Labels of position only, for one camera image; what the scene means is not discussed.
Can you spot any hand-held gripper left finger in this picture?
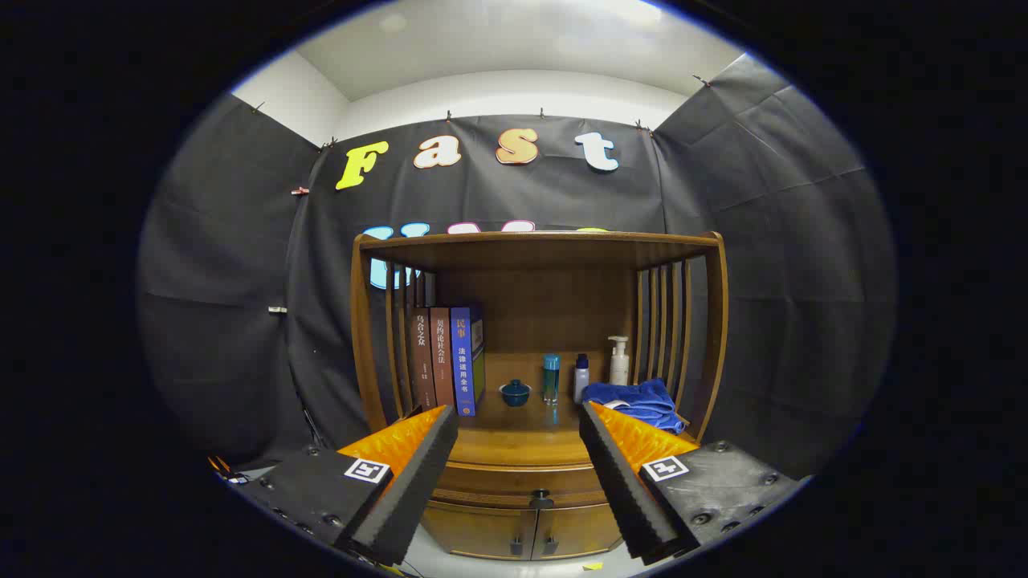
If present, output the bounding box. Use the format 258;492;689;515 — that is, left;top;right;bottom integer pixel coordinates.
239;404;460;568

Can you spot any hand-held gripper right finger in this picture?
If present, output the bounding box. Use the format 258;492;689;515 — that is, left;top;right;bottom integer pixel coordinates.
578;401;808;566

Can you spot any wooden drawer with black knob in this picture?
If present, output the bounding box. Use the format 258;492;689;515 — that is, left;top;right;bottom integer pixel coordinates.
432;462;618;511

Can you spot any wooden cabinet door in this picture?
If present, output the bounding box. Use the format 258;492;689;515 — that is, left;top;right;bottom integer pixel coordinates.
420;504;537;560
532;504;624;560

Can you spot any wooden countertop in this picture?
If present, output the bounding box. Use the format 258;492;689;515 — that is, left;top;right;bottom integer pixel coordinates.
385;350;700;468

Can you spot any wooden cabinet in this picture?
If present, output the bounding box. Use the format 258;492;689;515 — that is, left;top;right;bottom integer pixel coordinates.
350;230;728;561

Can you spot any folded blue towel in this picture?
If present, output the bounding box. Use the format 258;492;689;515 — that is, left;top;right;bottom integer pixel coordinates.
581;378;688;435

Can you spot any white pump bottle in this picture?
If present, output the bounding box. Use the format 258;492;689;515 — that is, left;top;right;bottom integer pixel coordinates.
607;336;632;386

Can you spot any dark brown book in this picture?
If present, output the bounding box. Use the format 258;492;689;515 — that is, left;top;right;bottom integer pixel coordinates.
411;307;437;412

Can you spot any reddish brown book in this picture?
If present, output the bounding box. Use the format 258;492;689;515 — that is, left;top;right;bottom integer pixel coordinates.
430;306;456;410

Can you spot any thick blue book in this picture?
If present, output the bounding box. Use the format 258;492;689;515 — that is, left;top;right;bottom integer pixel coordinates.
450;303;487;417

